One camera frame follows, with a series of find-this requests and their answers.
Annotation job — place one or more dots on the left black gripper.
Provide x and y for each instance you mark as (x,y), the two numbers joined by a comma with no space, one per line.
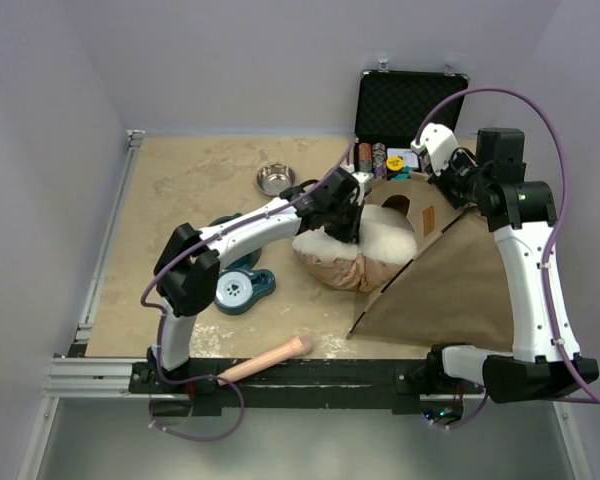
(351,233)

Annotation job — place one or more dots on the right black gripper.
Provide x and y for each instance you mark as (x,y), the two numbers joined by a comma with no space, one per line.
(439,180)

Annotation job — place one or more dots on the white fluffy pillow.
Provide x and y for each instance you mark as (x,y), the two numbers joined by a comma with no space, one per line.
(387,242)

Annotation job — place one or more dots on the tan fabric pet tent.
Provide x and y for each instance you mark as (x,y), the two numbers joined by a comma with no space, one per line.
(454,290)

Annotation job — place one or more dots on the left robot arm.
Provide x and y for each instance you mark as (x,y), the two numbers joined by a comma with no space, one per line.
(187,272)

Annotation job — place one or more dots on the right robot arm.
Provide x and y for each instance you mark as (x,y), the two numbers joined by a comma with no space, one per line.
(545,359)

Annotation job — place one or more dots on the teal double pet bowl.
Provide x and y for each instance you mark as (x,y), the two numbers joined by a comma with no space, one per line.
(239,285)

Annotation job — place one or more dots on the stainless steel bowl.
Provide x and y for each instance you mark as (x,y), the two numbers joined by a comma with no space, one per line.
(273,178)

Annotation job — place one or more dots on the black poker chip case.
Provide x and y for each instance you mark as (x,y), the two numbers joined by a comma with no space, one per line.
(391,107)

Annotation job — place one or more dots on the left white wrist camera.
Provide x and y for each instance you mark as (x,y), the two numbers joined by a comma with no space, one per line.
(365,181)

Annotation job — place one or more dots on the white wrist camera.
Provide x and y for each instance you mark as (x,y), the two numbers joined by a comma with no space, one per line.
(439,143)
(365,181)

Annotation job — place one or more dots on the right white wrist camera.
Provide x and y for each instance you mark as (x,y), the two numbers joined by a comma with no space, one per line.
(439,143)

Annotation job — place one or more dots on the beige plastic handle toy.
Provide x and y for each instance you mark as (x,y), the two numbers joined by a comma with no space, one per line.
(295,347)

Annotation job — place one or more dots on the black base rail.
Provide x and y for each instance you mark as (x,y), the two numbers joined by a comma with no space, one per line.
(395,385)

